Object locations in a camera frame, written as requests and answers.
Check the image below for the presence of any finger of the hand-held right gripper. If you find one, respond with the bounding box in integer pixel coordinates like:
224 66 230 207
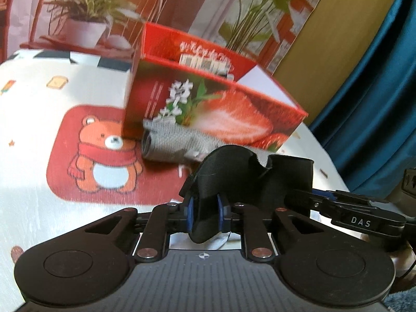
287 187 340 217

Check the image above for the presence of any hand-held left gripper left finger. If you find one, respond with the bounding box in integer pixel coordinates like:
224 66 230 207
84 198 196 263

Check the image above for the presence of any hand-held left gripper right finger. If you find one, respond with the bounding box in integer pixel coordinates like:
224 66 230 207
216 197 326 263

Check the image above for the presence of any black sock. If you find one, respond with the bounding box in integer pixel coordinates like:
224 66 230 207
184 145 314 244

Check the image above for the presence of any grey knitted sock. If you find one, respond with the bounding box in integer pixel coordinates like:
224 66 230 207
141 119 217 163

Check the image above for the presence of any red strawberry print box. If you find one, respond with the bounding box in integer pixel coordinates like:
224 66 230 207
122 22 309 154

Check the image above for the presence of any person's right hand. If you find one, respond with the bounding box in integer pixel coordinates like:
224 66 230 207
388 249 416 295

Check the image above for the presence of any teal curtain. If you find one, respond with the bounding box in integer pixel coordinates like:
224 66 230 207
309 0 416 196

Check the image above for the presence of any printed cartoon tablecloth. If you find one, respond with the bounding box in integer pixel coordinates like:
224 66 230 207
0 49 355 312

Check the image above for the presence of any room scene wall poster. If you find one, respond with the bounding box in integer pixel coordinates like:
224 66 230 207
0 0 337 72

